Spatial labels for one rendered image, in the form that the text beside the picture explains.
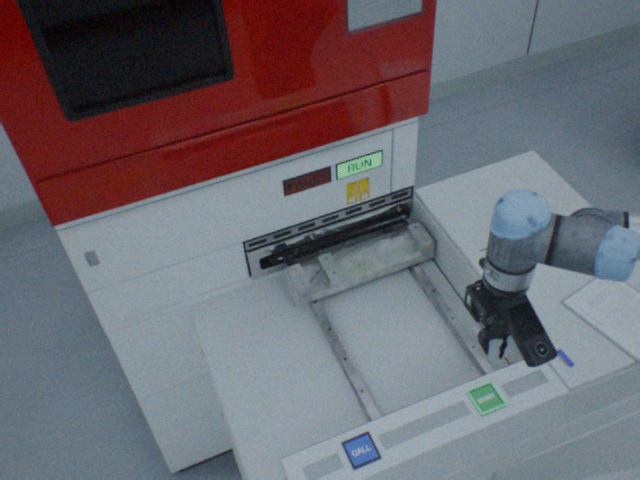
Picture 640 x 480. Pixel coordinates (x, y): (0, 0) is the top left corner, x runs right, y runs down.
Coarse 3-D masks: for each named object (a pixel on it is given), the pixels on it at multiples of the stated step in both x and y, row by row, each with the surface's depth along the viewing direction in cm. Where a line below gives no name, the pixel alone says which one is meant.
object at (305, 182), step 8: (328, 168) 155; (304, 176) 154; (312, 176) 155; (320, 176) 156; (328, 176) 157; (288, 184) 154; (296, 184) 155; (304, 184) 156; (312, 184) 157; (288, 192) 155
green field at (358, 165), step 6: (372, 156) 158; (378, 156) 159; (348, 162) 157; (354, 162) 157; (360, 162) 158; (366, 162) 159; (372, 162) 160; (378, 162) 160; (342, 168) 157; (348, 168) 158; (354, 168) 159; (360, 168) 159; (366, 168) 160; (342, 174) 158; (348, 174) 159
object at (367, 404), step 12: (324, 312) 161; (324, 324) 159; (336, 336) 156; (336, 348) 154; (348, 360) 152; (348, 372) 149; (360, 384) 147; (360, 396) 145; (372, 408) 143; (372, 420) 141
